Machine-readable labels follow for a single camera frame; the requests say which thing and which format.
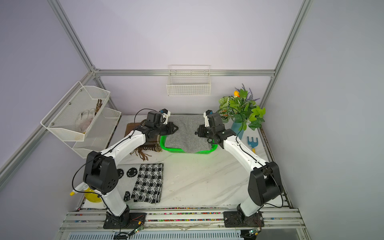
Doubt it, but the grey fleece scarf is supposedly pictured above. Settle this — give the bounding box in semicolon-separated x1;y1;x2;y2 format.
165;115;211;154

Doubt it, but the brown plaid fringed scarf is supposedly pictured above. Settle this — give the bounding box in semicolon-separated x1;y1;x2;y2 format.
125;120;163;161

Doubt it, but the houndstooth smiley knit scarf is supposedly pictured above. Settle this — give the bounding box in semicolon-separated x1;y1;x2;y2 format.
117;164;164;204

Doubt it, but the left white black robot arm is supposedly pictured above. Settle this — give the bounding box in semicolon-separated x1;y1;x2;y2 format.
83;109;178;217

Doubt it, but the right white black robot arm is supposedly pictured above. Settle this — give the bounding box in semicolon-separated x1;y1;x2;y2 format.
195;110;284;218

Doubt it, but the green plastic basket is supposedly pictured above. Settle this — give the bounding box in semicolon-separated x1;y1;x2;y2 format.
159;136;218;155

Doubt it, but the blue vase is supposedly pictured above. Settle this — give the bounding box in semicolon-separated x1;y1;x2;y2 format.
231;122;247;140

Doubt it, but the artificial green plant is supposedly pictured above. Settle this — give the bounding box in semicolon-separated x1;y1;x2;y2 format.
217;85;266;131

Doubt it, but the blue yellow garden fork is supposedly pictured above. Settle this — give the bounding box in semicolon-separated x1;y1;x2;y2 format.
247;137;259;153

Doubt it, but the white mesh upper shelf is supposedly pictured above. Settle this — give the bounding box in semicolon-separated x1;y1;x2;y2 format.
41;82;110;142

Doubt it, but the yellow object beside table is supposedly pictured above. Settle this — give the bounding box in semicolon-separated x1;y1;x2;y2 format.
70;183;102;203

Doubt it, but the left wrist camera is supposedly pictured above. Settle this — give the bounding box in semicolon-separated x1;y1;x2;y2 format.
160;109;171;125

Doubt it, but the white wire wall basket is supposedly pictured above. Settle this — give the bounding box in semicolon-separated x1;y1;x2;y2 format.
167;65;212;97

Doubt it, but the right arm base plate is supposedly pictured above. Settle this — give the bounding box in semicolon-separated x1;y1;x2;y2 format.
223;211;265;228

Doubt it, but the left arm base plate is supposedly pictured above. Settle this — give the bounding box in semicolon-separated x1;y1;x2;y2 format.
103;212;147;230

